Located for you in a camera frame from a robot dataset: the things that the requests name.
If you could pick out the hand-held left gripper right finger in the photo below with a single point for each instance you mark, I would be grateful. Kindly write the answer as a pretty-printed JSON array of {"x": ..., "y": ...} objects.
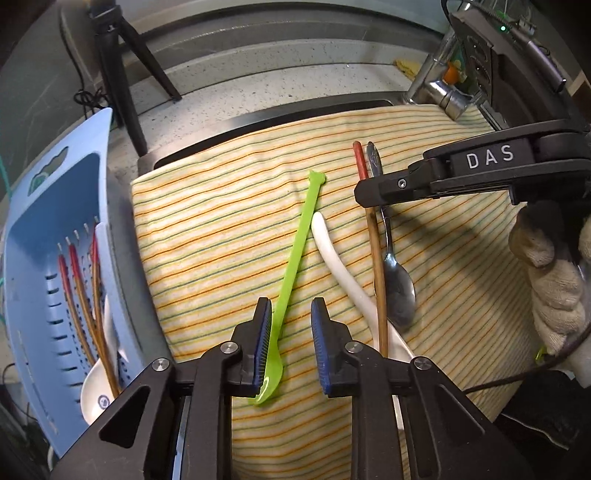
[{"x": 317, "y": 346}]

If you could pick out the metal spoon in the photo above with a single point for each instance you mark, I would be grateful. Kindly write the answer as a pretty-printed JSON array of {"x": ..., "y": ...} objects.
[{"x": 399, "y": 295}]

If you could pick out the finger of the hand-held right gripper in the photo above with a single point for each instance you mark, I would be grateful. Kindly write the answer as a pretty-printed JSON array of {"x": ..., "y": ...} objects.
[{"x": 392, "y": 184}]

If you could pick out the person's right hand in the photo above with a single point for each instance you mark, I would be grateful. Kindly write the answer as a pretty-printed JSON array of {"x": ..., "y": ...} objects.
[{"x": 554, "y": 286}]

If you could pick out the yellow sponge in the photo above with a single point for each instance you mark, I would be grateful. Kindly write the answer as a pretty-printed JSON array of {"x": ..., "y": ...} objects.
[{"x": 408, "y": 66}]

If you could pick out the small orange object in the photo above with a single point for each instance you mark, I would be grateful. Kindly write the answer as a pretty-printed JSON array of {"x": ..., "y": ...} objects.
[{"x": 452, "y": 73}]

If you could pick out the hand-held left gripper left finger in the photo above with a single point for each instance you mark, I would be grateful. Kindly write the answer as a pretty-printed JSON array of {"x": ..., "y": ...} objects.
[{"x": 265, "y": 341}]

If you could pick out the green plastic spoon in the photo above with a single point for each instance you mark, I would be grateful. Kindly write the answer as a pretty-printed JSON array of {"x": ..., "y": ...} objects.
[{"x": 295, "y": 258}]

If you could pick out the black tripod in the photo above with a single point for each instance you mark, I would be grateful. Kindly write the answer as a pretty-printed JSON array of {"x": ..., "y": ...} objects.
[{"x": 115, "y": 83}]

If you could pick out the blue plastic basket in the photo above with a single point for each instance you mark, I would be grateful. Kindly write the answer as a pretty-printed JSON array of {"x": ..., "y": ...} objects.
[{"x": 41, "y": 258}]

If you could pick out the chrome faucet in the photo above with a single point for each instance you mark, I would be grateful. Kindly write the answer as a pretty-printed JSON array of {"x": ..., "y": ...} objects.
[{"x": 438, "y": 90}]

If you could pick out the striped yellow cloth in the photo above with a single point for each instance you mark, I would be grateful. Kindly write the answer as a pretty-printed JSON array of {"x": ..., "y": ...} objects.
[{"x": 207, "y": 221}]

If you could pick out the person's dark clothing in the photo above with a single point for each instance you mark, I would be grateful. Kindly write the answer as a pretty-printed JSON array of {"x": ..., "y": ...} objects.
[{"x": 545, "y": 415}]

